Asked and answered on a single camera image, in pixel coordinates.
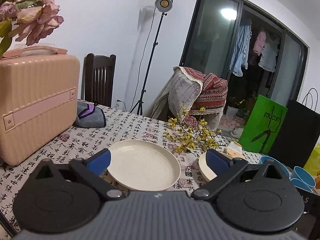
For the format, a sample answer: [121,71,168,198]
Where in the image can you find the studio lamp on stand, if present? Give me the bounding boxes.
[129,0,174,115]

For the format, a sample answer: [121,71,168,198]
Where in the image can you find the blue bowl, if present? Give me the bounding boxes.
[290,178,313,193]
[259,156,292,178]
[293,166,317,188]

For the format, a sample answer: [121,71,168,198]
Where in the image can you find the yellow flower branch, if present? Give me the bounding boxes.
[164,106,227,154]

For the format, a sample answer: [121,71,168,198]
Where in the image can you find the dark framed glass door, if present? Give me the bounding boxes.
[179,0,310,120]

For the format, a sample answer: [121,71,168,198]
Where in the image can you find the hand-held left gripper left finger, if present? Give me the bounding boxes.
[34,148,126,202]

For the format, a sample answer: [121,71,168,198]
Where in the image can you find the black paper bag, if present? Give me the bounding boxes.
[267,88,320,169]

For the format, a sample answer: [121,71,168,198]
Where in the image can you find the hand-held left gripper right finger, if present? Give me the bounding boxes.
[191,149,286,201]

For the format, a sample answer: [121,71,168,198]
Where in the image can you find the hanging light blue shirt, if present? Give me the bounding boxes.
[229,19,252,77]

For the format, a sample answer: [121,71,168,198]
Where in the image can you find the hanging white garment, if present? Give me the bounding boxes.
[258,36,280,72]

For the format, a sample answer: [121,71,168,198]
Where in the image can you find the yellow-green snack box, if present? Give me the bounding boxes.
[303,144,320,190]

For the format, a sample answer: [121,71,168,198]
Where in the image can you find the calligraphy print tablecloth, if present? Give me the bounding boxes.
[0,102,320,240]

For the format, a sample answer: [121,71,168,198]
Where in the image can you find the cream round plate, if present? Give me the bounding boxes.
[198,151,220,182]
[106,139,181,191]

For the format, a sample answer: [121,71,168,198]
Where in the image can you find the grey purple pouch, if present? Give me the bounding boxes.
[74,99,107,128]

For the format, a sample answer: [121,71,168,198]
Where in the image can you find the pink fluffy slippers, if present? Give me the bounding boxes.
[222,118,241,131]

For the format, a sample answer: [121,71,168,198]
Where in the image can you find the hanging pink garment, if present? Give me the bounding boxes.
[253,31,267,55]

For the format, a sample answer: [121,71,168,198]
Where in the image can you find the red patterned blanket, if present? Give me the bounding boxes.
[168,66,228,117]

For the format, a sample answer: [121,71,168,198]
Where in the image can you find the beige upholstered chair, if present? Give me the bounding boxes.
[150,80,223,132]

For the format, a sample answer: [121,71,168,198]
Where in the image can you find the dark wooden chair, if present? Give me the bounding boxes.
[81,53,117,108]

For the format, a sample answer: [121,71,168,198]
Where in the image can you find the dried pink flowers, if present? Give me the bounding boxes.
[0,0,69,58]

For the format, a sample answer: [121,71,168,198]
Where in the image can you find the pink hard-shell suitcase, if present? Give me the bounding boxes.
[0,45,81,166]

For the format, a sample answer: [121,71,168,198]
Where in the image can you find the green paper bag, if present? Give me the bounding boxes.
[239,94,288,155]

